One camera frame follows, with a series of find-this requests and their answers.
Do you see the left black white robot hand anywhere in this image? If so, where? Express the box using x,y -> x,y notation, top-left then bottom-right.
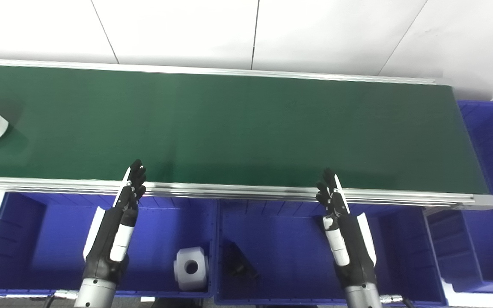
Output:
83,160 -> 147,283

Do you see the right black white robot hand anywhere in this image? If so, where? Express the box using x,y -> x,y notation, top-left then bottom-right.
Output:
316,168 -> 377,288

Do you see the blue plastic bin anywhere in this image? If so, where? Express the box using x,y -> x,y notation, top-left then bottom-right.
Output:
214,198 -> 448,307
425,101 -> 493,294
0,191 -> 217,299

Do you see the white cube part with hole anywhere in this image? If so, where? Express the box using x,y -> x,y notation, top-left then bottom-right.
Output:
174,247 -> 209,292

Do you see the black part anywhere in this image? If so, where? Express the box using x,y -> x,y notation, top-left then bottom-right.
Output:
223,242 -> 259,279

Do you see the green conveyor belt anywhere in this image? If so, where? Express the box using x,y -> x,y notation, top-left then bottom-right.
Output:
0,59 -> 493,210
0,64 -> 489,195

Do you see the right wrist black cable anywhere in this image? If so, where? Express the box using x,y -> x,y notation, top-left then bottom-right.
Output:
379,294 -> 415,308

